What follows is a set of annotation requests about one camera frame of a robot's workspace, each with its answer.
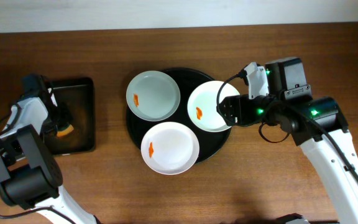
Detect black rectangular tray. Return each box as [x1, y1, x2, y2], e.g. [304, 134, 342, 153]
[44, 77, 96, 156]

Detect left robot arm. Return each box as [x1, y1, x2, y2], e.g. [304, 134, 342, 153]
[0, 97, 99, 223]

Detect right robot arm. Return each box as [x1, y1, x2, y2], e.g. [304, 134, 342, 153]
[216, 57, 358, 223]

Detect orange sauce stain front plate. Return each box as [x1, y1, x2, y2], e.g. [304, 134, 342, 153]
[149, 142, 154, 158]

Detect white plate front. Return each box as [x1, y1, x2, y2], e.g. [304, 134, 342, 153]
[140, 122, 200, 175]

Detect orange sauce stain green plate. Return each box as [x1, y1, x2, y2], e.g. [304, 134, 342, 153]
[133, 94, 139, 108]

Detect pale green plate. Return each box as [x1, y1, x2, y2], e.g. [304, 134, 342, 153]
[126, 70, 181, 121]

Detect round black tray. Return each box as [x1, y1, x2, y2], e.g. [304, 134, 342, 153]
[126, 67, 231, 163]

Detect white plate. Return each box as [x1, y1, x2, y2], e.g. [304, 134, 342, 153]
[140, 122, 200, 175]
[186, 80, 230, 133]

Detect green orange sponge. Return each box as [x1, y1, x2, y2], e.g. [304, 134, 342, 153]
[56, 124, 74, 138]

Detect orange sauce stain right plate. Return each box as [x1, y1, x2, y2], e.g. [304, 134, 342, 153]
[196, 107, 203, 120]

